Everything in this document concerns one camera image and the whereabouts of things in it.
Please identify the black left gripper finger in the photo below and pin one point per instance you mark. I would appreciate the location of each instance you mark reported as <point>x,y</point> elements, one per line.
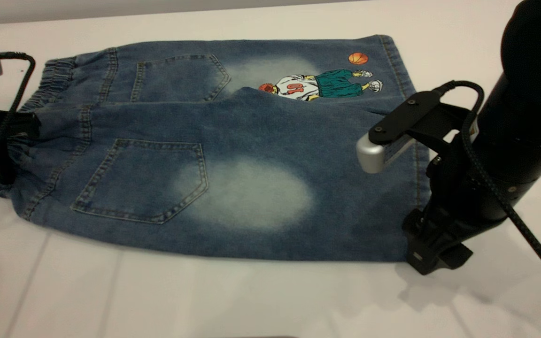
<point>27,126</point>

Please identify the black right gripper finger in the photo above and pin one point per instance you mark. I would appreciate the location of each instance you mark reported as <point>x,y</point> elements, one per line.
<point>456,256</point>
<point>423,262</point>

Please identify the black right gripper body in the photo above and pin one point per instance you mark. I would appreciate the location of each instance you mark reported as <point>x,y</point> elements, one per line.
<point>449,197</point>

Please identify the blue denim shorts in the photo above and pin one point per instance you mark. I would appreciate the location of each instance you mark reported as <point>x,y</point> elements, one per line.
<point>251,131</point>

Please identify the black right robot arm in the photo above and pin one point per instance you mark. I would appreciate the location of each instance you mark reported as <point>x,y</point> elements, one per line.
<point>529,108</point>

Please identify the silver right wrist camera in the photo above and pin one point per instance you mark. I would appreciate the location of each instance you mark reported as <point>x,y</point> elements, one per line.
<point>377,152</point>

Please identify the black right camera mount bracket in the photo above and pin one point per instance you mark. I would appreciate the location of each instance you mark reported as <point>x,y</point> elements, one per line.
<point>411,115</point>

